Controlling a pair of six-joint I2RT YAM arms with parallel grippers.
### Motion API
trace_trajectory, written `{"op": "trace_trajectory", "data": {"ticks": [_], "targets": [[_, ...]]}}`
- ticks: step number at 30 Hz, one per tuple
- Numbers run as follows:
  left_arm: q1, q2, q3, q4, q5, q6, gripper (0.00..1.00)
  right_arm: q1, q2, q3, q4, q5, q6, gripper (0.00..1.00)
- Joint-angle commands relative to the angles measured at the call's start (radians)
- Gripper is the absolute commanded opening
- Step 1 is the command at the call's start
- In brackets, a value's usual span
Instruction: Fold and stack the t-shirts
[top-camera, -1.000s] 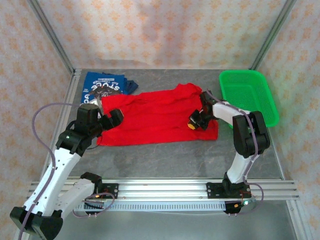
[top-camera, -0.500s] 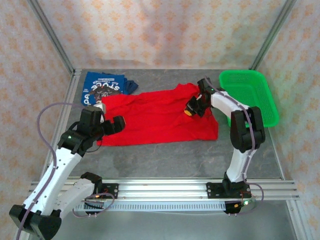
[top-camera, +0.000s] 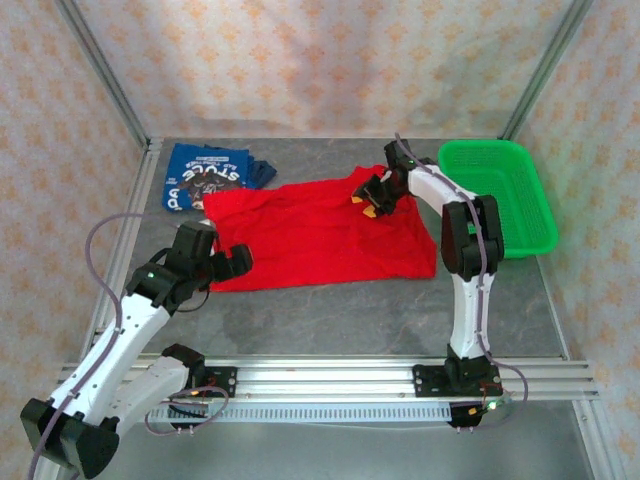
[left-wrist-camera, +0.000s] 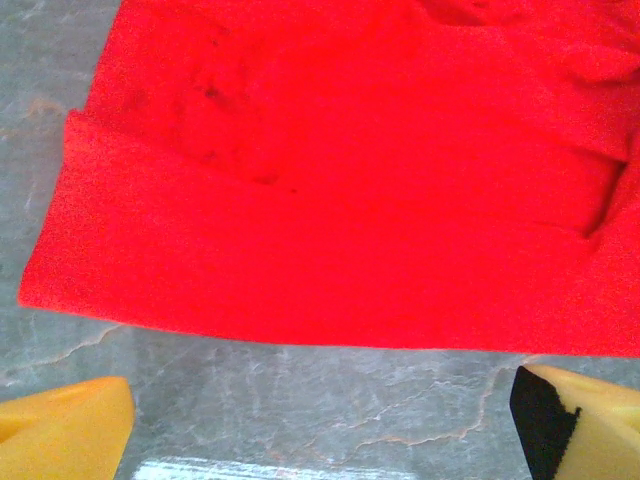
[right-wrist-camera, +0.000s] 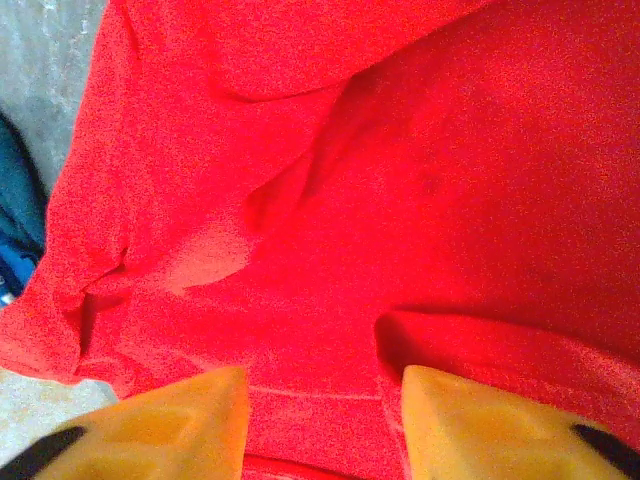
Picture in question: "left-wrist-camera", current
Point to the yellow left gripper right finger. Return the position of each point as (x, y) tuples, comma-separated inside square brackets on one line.
[(590, 435)]

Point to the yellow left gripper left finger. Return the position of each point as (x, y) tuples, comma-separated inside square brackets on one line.
[(65, 435)]

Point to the red printed t-shirt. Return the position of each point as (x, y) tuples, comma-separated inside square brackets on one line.
[(325, 200)]

